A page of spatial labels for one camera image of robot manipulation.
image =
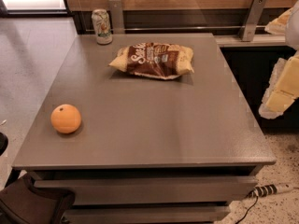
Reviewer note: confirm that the right metal wall bracket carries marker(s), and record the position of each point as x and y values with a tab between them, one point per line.
247	30

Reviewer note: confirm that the left metal wall bracket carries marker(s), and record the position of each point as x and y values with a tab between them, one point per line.
116	14

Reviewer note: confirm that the metal rail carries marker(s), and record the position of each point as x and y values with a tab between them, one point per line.
217	30

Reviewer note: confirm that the metal wall bracket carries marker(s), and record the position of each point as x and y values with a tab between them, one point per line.
247	30
116	14

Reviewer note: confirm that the white power strip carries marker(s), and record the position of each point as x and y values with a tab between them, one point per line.
271	189

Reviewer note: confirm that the brown yellow chip bag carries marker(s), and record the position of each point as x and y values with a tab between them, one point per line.
154	60

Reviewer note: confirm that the dark brown chair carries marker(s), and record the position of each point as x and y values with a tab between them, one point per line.
22	203

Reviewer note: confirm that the orange fruit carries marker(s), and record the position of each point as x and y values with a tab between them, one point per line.
65	118

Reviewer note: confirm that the white green soda can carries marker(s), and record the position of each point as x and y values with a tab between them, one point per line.
101	26

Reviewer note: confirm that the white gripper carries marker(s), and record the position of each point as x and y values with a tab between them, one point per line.
293	28

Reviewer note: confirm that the grey cabinet with drawers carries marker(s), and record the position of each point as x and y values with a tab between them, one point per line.
147	151

